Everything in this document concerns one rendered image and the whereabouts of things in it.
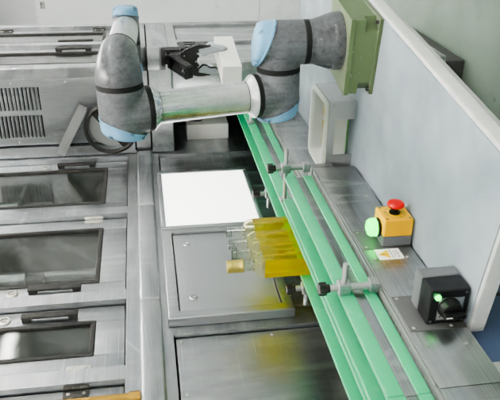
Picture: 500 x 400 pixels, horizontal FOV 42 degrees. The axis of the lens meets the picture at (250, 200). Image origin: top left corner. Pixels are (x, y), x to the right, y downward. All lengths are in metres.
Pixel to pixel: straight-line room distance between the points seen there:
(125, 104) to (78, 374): 0.66
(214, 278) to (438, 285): 0.79
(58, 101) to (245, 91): 1.15
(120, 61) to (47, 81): 1.10
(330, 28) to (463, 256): 0.71
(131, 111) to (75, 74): 1.04
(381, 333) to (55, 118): 1.79
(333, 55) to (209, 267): 0.71
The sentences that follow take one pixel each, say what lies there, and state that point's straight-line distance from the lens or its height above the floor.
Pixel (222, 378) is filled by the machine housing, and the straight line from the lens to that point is 1.64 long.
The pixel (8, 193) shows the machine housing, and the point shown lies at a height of 1.87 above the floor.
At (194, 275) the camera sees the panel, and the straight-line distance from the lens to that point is 1.92.
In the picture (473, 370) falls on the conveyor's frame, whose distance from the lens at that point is 1.26.
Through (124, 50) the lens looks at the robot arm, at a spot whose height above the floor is 1.39.
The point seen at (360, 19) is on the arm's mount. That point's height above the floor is 0.81.
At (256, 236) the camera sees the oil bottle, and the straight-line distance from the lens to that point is 1.81.
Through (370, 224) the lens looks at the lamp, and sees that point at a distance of 1.54.
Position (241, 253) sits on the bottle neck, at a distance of 1.76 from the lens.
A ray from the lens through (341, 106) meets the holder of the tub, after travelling 1.92.
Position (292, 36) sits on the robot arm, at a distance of 1.73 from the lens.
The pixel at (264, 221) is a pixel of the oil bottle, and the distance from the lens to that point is 1.87.
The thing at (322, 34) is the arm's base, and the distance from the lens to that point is 1.74.
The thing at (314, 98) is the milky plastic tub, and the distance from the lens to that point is 2.06.
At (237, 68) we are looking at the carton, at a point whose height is 1.06.
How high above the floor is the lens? 1.34
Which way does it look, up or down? 8 degrees down
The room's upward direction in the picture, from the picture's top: 93 degrees counter-clockwise
